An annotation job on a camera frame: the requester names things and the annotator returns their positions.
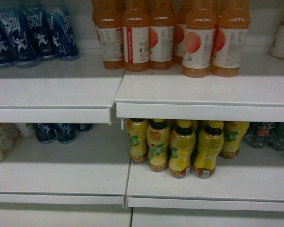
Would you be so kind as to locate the white left upper shelf board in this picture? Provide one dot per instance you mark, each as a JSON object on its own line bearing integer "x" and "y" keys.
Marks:
{"x": 78, "y": 91}

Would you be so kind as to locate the white left lower shelf board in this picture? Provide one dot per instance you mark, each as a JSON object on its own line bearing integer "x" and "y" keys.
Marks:
{"x": 93, "y": 169}

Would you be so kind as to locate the clear water bottle green label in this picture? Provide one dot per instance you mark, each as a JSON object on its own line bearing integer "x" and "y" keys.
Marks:
{"x": 259, "y": 133}
{"x": 276, "y": 140}

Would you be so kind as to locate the white metal shelf board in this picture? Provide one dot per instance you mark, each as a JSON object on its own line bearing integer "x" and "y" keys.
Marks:
{"x": 253, "y": 180}

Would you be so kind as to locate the yellow lemon tea bottle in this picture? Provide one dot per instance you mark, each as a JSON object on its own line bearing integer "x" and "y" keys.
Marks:
{"x": 182, "y": 144}
{"x": 136, "y": 129}
{"x": 210, "y": 143}
{"x": 157, "y": 137}

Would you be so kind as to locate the orange peach drink bottle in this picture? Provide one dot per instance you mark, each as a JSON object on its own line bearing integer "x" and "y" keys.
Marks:
{"x": 199, "y": 34}
{"x": 111, "y": 35}
{"x": 161, "y": 33}
{"x": 136, "y": 36}
{"x": 233, "y": 27}

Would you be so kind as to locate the blue sports drink bottle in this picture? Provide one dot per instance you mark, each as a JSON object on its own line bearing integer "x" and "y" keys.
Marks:
{"x": 39, "y": 30}
{"x": 24, "y": 52}
{"x": 0, "y": 42}
{"x": 61, "y": 32}

